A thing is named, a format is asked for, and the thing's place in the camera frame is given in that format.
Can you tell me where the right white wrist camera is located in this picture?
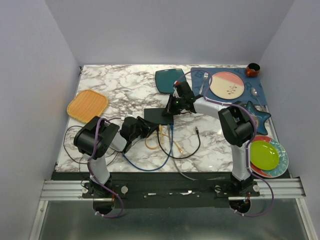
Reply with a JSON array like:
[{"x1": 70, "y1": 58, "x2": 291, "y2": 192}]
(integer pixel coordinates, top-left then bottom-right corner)
[{"x1": 172, "y1": 82, "x2": 180, "y2": 98}]

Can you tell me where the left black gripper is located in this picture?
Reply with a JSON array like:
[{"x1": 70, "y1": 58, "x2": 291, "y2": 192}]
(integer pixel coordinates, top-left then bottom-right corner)
[{"x1": 130, "y1": 116, "x2": 159, "y2": 142}]

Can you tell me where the black network switch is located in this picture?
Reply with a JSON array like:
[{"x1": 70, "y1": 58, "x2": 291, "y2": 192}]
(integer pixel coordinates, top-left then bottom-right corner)
[{"x1": 143, "y1": 108, "x2": 174, "y2": 125}]

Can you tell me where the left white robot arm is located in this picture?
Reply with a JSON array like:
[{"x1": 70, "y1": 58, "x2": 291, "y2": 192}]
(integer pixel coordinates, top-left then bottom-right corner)
[{"x1": 73, "y1": 116, "x2": 158, "y2": 198}]

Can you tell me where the red and teal plate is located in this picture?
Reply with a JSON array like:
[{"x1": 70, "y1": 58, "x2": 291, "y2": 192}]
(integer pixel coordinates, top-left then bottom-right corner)
[{"x1": 250, "y1": 135, "x2": 289, "y2": 179}]

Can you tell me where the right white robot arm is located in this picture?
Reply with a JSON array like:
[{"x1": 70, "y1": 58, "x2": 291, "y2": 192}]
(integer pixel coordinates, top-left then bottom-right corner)
[{"x1": 161, "y1": 81, "x2": 257, "y2": 196}]

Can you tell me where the silver spoon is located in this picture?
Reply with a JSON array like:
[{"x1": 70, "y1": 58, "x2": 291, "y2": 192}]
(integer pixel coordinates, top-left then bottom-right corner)
[{"x1": 250, "y1": 87, "x2": 264, "y2": 110}]

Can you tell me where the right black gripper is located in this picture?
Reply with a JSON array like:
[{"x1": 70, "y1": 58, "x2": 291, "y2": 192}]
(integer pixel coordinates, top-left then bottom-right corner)
[{"x1": 161, "y1": 94, "x2": 185, "y2": 117}]

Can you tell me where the brown lacquer cup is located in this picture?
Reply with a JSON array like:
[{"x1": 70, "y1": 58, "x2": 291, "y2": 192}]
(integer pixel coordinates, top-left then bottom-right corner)
[{"x1": 245, "y1": 63, "x2": 261, "y2": 78}]

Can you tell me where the teal square plate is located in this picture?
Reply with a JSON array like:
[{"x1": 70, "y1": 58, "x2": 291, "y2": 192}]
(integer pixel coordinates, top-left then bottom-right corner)
[{"x1": 155, "y1": 68, "x2": 185, "y2": 94}]

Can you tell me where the black power cable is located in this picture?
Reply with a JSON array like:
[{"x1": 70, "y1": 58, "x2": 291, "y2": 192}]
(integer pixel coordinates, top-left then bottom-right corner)
[{"x1": 156, "y1": 126, "x2": 201, "y2": 160}]

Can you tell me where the aluminium rail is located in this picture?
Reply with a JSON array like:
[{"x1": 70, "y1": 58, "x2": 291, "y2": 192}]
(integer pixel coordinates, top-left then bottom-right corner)
[{"x1": 40, "y1": 178, "x2": 306, "y2": 201}]

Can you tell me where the orange woven tray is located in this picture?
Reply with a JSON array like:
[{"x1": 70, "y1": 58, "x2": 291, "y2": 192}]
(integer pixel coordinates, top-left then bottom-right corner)
[{"x1": 66, "y1": 89, "x2": 109, "y2": 123}]

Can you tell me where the pink and cream plate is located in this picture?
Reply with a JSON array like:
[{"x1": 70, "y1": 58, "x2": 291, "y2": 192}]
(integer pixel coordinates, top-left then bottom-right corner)
[{"x1": 209, "y1": 71, "x2": 245, "y2": 100}]

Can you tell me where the thin black cable with plug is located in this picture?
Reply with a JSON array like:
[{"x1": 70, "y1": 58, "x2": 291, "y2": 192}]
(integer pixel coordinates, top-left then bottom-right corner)
[{"x1": 63, "y1": 125, "x2": 120, "y2": 173}]

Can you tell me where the silver fork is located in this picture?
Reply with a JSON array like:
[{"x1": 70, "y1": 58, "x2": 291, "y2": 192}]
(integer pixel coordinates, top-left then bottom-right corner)
[{"x1": 199, "y1": 72, "x2": 209, "y2": 95}]

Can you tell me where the grey ethernet cable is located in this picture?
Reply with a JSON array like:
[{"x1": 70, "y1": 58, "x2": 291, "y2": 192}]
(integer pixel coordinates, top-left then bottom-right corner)
[{"x1": 167, "y1": 124, "x2": 233, "y2": 181}]

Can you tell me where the lime green plate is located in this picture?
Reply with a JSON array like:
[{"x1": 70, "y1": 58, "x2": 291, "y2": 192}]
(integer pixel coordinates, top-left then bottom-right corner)
[{"x1": 250, "y1": 140, "x2": 279, "y2": 171}]

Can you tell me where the black mounting base plate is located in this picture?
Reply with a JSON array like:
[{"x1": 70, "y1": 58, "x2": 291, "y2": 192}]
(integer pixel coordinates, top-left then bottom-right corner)
[{"x1": 51, "y1": 172, "x2": 276, "y2": 213}]

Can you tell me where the blue star-shaped dish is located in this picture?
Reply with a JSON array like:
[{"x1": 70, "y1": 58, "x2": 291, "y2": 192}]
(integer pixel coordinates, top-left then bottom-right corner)
[{"x1": 245, "y1": 101, "x2": 271, "y2": 136}]

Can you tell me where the blue ethernet cable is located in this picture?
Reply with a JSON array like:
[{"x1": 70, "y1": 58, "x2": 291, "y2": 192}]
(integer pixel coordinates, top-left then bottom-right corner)
[{"x1": 121, "y1": 124, "x2": 175, "y2": 172}]

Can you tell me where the yellow ethernet cable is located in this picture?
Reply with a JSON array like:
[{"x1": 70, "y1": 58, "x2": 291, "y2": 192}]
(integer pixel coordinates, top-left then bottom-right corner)
[{"x1": 144, "y1": 124, "x2": 183, "y2": 153}]

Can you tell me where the blue placemat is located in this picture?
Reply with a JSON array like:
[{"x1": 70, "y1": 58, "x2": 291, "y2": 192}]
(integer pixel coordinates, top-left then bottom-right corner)
[{"x1": 191, "y1": 67, "x2": 267, "y2": 106}]

